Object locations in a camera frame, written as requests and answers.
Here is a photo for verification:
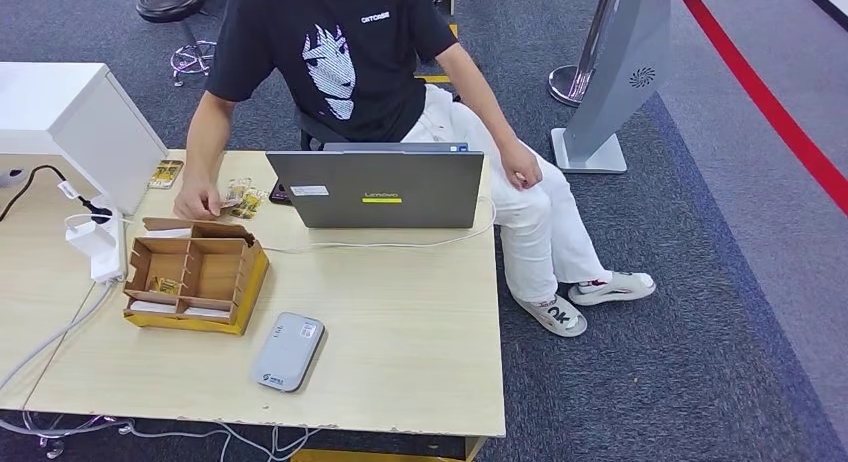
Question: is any person's left hand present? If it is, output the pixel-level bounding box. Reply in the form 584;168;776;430
500;140;543;192

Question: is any person's right hand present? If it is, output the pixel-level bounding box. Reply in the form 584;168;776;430
173;174;225;222

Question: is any gold patterned ID card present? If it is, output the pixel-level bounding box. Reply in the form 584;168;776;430
230;188;264;220

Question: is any yellow patterned card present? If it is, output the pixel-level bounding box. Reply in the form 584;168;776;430
148;159;185;191

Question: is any wooden card organizer box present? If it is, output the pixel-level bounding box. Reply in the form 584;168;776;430
123;217;271;336

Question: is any grey card reader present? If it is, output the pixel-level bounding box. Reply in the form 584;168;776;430
251;312;326;394

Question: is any person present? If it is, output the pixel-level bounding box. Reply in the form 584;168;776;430
173;0;657;340

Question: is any white power strip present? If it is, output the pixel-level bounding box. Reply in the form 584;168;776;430
89;195;128;285

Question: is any grey kiosk stand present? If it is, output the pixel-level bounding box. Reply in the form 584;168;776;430
551;0;672;176

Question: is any grey Lenovo laptop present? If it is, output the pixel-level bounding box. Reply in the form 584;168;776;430
265;142;486;230

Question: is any white cabinet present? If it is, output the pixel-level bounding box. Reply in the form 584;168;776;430
0;62;170;216

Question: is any black round stool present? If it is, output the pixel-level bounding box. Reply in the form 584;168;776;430
135;0;220;88

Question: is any chrome stanchion post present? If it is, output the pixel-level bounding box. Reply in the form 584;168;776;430
547;0;624;109

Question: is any black cable with plug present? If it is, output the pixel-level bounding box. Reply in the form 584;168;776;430
0;165;115;225

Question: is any grey power cable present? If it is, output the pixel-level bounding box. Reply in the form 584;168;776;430
0;281;117;394

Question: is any white floor cable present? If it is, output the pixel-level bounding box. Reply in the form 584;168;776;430
0;412;326;462

